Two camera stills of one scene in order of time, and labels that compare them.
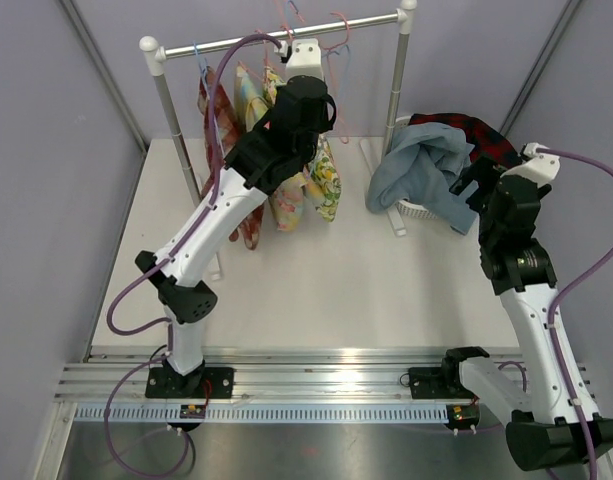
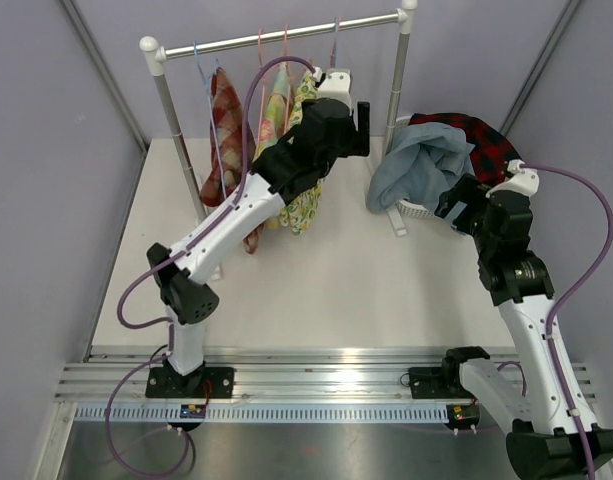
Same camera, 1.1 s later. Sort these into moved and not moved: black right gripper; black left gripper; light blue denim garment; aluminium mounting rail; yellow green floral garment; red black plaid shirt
Moved: black left gripper; yellow green floral garment; black right gripper
Not moved: light blue denim garment; aluminium mounting rail; red black plaid shirt
